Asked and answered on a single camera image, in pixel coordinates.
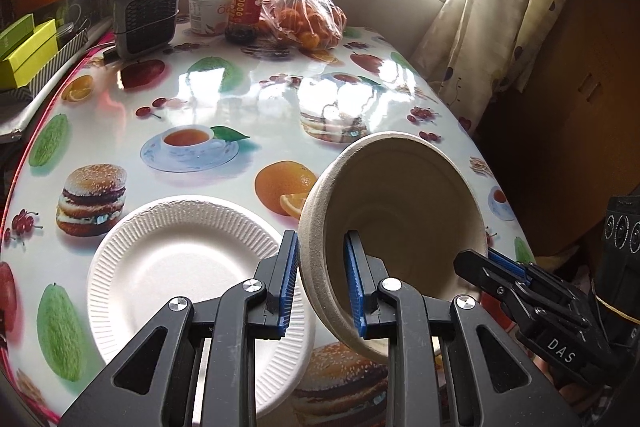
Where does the white paper plate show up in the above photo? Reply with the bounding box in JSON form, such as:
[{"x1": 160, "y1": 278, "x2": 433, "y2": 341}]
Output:
[{"x1": 86, "y1": 194, "x2": 317, "y2": 417}]

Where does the beige pulp bowl large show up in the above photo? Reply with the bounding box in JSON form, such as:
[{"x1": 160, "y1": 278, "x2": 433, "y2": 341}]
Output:
[{"x1": 298, "y1": 132, "x2": 487, "y2": 363}]

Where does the fruit print tablecloth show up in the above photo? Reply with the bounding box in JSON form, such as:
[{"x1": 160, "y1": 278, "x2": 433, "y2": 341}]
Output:
[{"x1": 1, "y1": 26, "x2": 532, "y2": 426}]

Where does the floral curtain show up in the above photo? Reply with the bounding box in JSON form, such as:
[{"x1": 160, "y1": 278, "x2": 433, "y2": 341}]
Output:
[{"x1": 411, "y1": 0, "x2": 566, "y2": 132}]

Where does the red label sauce jar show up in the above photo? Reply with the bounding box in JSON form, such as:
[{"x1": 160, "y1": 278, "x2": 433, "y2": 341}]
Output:
[{"x1": 224, "y1": 0, "x2": 264, "y2": 44}]

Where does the black small heater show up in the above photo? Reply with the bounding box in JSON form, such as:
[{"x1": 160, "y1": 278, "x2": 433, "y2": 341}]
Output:
[{"x1": 113, "y1": 0, "x2": 179, "y2": 61}]

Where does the striped box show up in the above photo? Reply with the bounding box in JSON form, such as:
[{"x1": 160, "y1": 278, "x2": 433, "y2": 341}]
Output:
[{"x1": 0, "y1": 29, "x2": 89, "y2": 106}]

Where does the yellow green box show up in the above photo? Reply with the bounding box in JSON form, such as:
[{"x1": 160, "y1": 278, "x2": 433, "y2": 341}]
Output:
[{"x1": 0, "y1": 20, "x2": 58, "y2": 91}]

